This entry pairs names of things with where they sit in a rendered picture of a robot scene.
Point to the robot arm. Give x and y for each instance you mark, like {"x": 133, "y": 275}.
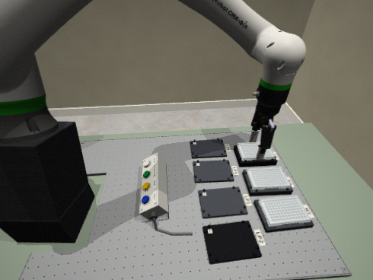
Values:
{"x": 25, "y": 25}

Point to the white button panel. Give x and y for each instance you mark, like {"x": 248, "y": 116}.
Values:
{"x": 153, "y": 194}

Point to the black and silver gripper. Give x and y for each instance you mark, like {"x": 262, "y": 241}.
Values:
{"x": 265, "y": 115}

